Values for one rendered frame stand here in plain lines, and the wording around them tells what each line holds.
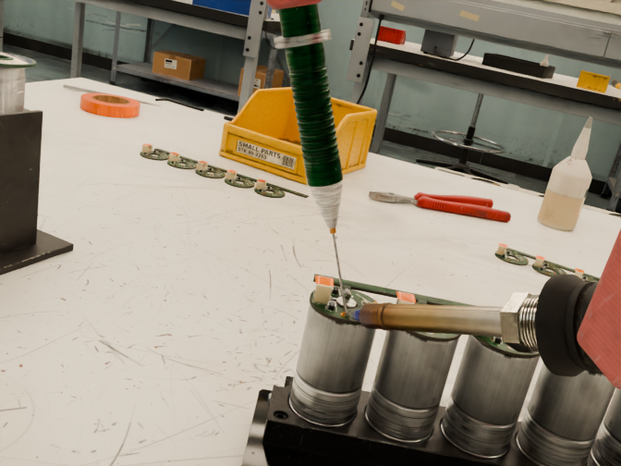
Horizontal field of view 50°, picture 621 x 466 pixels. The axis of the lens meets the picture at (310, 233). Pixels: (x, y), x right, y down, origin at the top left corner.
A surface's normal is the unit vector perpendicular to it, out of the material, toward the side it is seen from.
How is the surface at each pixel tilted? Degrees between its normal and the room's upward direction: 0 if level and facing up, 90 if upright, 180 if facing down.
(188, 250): 0
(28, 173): 90
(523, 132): 90
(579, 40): 90
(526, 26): 90
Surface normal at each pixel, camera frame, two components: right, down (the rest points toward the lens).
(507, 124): -0.32, 0.27
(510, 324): -0.73, 0.07
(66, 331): 0.18, -0.92
